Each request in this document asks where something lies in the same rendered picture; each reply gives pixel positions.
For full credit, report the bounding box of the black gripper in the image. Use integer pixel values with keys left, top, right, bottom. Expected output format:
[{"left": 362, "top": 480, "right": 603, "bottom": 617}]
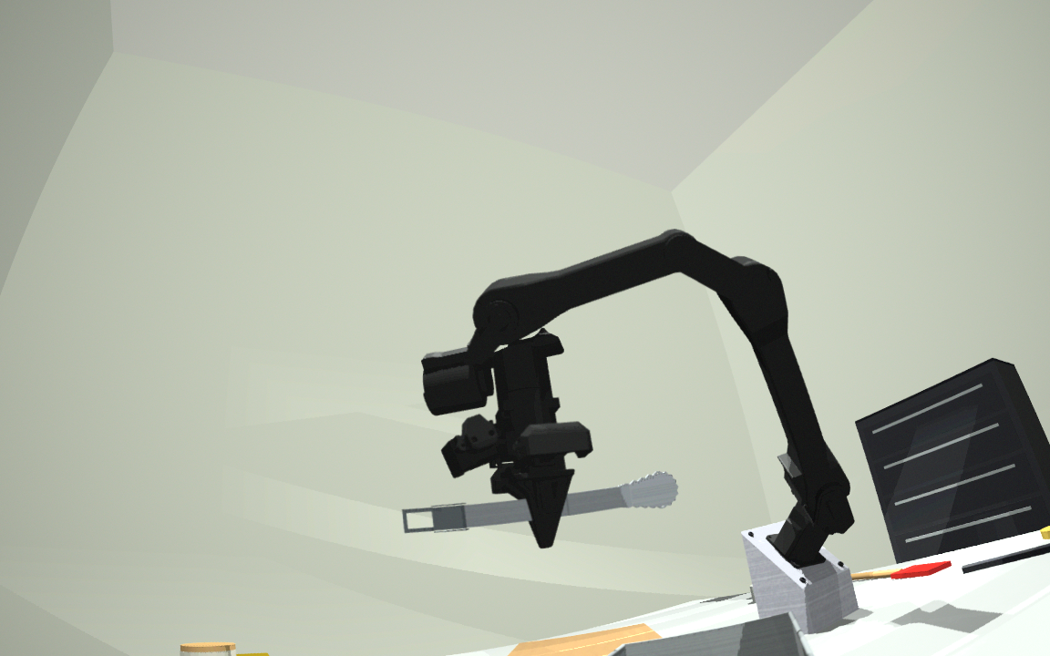
[{"left": 490, "top": 388, "right": 593, "bottom": 548}]

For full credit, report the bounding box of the light wooden board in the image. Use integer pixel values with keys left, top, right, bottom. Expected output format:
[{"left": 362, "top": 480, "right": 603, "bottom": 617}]
[{"left": 508, "top": 623, "right": 662, "bottom": 656}]

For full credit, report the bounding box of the grey spatula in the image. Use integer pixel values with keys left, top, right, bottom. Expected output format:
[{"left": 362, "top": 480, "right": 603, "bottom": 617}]
[{"left": 962, "top": 543, "right": 1050, "bottom": 574}]

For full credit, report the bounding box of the small grey cylinder with orange top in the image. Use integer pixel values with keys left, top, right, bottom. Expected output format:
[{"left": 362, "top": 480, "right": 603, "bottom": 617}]
[{"left": 180, "top": 642, "right": 237, "bottom": 656}]

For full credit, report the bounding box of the grey roasting tin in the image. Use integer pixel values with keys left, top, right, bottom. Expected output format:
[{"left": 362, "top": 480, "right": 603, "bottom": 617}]
[{"left": 606, "top": 611, "right": 815, "bottom": 656}]

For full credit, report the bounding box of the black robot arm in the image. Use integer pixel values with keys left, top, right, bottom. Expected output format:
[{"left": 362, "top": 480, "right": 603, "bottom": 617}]
[{"left": 421, "top": 229, "right": 855, "bottom": 569}]

